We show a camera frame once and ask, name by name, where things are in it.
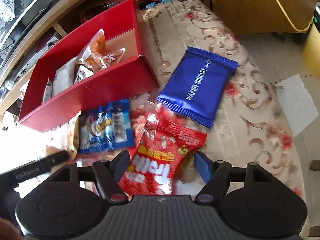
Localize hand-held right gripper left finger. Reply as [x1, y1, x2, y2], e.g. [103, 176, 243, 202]
[49, 150, 130, 203]

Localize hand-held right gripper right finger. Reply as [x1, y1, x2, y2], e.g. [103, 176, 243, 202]
[194, 151, 275, 204]

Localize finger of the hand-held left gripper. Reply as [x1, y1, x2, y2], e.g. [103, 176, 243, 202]
[46, 151, 70, 167]

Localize gold snack packet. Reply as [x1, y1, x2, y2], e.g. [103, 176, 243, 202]
[65, 112, 81, 157]

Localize red chips packet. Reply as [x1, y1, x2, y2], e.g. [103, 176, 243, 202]
[117, 110, 208, 196]

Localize blue candy packet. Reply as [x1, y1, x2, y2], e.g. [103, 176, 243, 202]
[79, 99, 137, 154]

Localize red cardboard box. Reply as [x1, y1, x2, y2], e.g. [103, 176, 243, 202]
[18, 0, 159, 133]

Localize silver snack packet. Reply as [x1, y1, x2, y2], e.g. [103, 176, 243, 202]
[51, 61, 82, 98]

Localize dark blue wafer packet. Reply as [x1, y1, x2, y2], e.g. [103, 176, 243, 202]
[156, 46, 238, 129]

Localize white packet with red label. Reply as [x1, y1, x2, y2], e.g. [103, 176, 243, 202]
[74, 64, 95, 84]

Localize orange snack packet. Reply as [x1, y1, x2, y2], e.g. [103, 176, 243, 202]
[76, 29, 127, 74]

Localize floral tablecloth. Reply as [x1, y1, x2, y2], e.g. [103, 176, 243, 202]
[72, 0, 308, 205]

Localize white paper sheet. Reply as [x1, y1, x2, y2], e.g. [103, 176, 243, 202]
[276, 74, 320, 138]

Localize black television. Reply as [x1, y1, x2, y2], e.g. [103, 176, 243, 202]
[0, 0, 65, 65]

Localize white lace cloth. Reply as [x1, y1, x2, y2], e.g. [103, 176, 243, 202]
[0, 0, 15, 28]

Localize brown wooden cabinet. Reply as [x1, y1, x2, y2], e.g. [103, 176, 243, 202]
[189, 0, 319, 35]

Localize yellow cable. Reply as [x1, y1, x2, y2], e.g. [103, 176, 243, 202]
[261, 0, 315, 32]

